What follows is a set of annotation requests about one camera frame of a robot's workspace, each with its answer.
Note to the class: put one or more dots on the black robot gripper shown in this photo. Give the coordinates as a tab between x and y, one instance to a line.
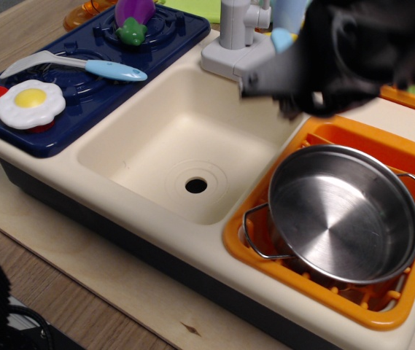
345	53

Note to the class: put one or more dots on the grey toy faucet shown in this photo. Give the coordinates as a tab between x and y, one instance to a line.
239	47

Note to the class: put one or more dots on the white toy fried egg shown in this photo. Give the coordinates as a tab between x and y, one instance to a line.
31	104

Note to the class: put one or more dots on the orange dish drainer basket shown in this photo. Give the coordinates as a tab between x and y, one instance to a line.
382	306

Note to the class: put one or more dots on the blue handled grey spoon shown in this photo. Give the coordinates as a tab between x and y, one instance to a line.
100	68

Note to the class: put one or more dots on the steel pan with handles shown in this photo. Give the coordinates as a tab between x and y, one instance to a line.
342	213

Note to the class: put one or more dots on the orange transparent plastic lid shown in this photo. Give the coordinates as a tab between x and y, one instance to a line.
85	12

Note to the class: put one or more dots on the orange wire dish rack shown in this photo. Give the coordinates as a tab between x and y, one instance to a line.
401	97

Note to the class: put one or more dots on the black metal base plate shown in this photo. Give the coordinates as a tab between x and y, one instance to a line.
35	338

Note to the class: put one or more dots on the cream toy sink unit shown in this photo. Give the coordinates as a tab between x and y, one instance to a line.
166	171

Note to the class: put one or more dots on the purple toy eggplant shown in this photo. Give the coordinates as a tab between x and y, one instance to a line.
131	17

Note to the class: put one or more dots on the navy blue toy stove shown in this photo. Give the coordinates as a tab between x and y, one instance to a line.
89	98

